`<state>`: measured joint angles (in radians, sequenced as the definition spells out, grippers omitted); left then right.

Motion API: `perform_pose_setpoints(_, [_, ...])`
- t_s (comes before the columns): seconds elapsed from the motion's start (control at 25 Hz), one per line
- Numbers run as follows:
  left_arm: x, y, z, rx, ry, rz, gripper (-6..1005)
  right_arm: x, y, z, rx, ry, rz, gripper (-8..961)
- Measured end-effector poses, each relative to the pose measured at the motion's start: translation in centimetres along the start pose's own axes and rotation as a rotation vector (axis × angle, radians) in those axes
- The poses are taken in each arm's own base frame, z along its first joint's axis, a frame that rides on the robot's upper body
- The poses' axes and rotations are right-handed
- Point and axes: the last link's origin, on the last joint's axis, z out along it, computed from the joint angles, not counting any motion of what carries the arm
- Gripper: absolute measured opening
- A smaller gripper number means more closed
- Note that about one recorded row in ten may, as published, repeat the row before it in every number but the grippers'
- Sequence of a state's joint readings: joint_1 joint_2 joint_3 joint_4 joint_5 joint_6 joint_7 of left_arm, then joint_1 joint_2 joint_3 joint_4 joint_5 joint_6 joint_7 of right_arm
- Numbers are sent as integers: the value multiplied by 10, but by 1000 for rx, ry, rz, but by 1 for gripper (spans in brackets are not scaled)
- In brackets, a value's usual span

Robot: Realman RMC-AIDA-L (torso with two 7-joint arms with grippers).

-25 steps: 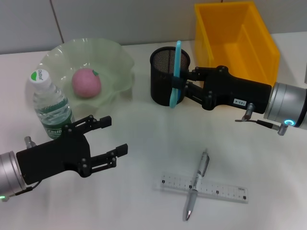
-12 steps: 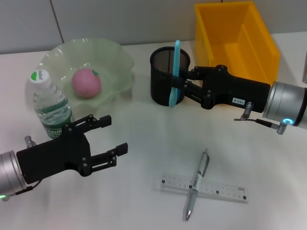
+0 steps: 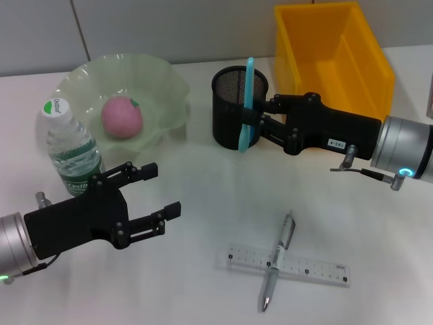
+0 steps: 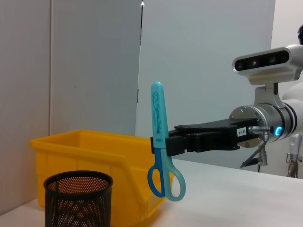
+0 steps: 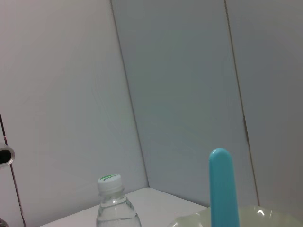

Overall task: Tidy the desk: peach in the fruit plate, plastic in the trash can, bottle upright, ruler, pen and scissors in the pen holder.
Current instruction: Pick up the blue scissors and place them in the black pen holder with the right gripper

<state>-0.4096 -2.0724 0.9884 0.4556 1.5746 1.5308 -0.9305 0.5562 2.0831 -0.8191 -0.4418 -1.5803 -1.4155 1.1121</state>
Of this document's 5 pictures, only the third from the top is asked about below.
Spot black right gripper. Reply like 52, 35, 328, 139
242, 93, 382, 160

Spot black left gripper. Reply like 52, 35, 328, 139
23, 162, 183, 261

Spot blue scissors with cover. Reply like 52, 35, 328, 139
238, 56, 257, 153

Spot pink toy peach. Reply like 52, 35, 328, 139
100, 95, 143, 139

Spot clear green-label water bottle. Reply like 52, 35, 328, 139
37, 97, 104, 198

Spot black mesh pen holder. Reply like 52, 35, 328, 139
211, 65, 270, 150

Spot green wavy glass fruit plate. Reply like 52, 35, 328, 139
50, 53, 192, 167

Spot silver ballpoint pen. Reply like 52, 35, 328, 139
260, 209, 297, 312

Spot transparent plastic ruler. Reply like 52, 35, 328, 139
216, 242, 351, 288

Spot yellow plastic bin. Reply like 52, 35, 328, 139
273, 1, 396, 123

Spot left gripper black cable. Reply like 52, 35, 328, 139
20, 191, 59, 276

